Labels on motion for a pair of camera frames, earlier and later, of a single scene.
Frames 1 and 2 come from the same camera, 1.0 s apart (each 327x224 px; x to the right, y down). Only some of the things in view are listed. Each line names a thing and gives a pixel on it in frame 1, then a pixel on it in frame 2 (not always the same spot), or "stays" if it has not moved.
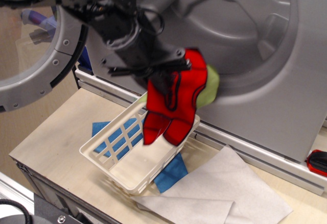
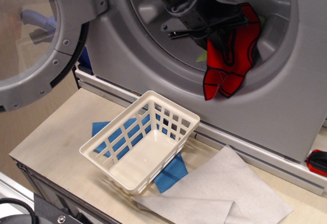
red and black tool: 317,162 stays
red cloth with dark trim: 171,100 to 225,77
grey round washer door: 41,47 stays
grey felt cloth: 223,189 stays
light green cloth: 209,93 to 204,57
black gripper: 147,55 to 205,19
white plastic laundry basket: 118,148 stays
